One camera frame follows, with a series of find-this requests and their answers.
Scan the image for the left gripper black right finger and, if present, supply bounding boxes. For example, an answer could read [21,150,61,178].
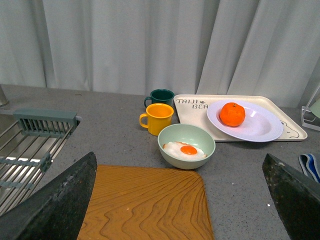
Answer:
[262,153,320,240]

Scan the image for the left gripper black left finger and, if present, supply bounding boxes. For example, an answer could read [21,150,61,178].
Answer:
[0,152,98,240]

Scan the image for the white round plate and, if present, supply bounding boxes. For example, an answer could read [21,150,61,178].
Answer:
[206,99,283,143]

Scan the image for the orange mandarin fruit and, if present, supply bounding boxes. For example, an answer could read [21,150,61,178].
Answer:
[219,102,246,127]

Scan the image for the grey blue folded cloth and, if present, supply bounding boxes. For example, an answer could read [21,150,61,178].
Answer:
[298,152,320,183]

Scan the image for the wooden grain tray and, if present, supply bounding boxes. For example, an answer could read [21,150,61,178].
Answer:
[78,165,215,240]

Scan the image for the metal sink drying rack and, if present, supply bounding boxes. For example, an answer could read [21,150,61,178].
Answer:
[0,108,82,214]

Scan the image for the clear acrylic cup rack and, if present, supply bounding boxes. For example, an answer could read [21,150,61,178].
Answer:
[300,84,320,132]

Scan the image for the green plastic cup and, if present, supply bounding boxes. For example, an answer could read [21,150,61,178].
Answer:
[309,98,320,119]

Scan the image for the light green bowl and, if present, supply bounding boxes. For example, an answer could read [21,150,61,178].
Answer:
[157,123,216,170]

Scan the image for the fake fried egg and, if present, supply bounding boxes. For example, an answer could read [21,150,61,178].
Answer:
[162,141,207,161]

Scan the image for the cream bear tray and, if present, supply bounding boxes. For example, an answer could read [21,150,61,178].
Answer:
[174,94,308,142]

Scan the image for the yellow mug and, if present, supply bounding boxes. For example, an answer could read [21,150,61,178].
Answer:
[139,103,174,136]

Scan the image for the white curtain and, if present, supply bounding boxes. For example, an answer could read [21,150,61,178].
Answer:
[0,0,320,107]

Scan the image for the dark green mug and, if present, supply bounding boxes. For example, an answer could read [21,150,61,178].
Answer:
[144,89,175,108]

